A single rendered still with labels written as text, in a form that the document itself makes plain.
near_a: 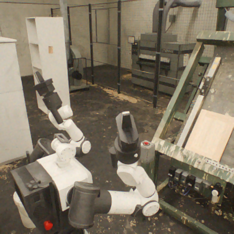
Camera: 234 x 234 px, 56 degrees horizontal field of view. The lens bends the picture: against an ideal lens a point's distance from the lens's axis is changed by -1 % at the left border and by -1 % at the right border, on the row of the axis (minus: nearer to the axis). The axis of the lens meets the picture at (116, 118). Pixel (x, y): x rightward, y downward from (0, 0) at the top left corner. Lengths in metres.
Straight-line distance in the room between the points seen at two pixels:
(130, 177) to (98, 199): 0.16
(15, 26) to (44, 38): 4.45
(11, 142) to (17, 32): 6.33
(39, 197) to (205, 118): 1.63
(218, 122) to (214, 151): 0.26
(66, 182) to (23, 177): 0.18
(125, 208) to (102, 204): 0.11
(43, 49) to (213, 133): 3.85
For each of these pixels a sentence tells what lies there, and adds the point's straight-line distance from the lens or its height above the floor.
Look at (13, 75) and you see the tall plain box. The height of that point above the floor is 1.30.
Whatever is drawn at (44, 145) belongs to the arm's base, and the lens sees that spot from 1.19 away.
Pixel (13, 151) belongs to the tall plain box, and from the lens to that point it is 3.68.
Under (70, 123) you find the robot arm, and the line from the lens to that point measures 1.31.
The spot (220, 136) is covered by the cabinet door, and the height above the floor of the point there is 1.06.
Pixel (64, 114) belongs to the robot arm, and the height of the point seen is 1.49.
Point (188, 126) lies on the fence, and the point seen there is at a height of 1.06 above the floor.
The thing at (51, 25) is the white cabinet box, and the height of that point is 1.90.
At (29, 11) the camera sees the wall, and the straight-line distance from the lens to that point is 9.56.
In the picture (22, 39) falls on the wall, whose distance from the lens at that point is 9.45.
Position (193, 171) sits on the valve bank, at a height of 0.76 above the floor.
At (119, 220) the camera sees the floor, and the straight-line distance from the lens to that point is 2.62.
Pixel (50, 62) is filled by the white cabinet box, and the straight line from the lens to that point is 5.07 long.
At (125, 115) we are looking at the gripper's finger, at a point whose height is 1.71.
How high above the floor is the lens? 1.96
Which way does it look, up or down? 24 degrees down
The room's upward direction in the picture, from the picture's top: straight up
